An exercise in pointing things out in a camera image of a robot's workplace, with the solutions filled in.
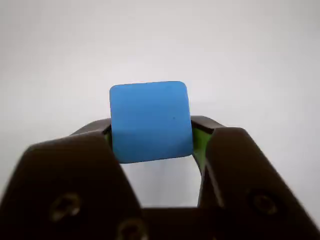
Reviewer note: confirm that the blue lego block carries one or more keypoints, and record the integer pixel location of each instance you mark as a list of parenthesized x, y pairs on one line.
[(150, 120)]

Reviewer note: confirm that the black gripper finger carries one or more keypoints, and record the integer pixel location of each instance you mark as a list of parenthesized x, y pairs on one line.
[(62, 187), (250, 187)]

